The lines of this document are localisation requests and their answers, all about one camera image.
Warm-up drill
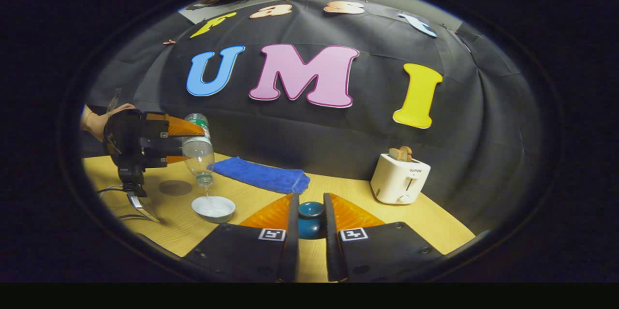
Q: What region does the white toaster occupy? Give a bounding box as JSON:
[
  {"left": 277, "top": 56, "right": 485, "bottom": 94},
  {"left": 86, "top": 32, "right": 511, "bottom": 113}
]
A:
[{"left": 370, "top": 153, "right": 431, "bottom": 205}]

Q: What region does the round brown coaster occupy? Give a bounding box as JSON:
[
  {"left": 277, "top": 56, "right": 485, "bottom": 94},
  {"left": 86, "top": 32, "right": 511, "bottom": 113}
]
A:
[{"left": 159, "top": 180, "right": 193, "bottom": 197}]

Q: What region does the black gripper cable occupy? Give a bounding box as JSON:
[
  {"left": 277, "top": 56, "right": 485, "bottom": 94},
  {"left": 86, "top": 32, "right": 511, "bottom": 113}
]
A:
[{"left": 97, "top": 185, "right": 160, "bottom": 223}]

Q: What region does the black backdrop cloth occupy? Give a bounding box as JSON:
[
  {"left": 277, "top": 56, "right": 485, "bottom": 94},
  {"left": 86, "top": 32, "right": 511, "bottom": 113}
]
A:
[{"left": 85, "top": 0, "right": 528, "bottom": 232}]

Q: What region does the blue towel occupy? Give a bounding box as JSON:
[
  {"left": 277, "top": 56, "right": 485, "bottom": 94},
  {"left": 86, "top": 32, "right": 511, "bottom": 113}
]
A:
[{"left": 208, "top": 156, "right": 311, "bottom": 195}]

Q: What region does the teal ceramic teacup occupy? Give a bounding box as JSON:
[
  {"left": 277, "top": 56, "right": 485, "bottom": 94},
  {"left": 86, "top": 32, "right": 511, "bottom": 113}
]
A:
[{"left": 191, "top": 195, "right": 237, "bottom": 224}]

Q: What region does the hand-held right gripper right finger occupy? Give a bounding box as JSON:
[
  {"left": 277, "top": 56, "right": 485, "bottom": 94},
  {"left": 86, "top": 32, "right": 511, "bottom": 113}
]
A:
[{"left": 323, "top": 192, "right": 444, "bottom": 283}]

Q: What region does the clear plastic water bottle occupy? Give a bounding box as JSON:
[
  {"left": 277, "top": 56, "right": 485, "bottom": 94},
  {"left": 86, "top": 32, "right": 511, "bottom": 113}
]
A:
[{"left": 181, "top": 113, "right": 216, "bottom": 189}]

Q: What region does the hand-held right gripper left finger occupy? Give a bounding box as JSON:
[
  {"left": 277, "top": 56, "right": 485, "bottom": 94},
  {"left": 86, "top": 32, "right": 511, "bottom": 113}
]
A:
[{"left": 181, "top": 193, "right": 300, "bottom": 283}]

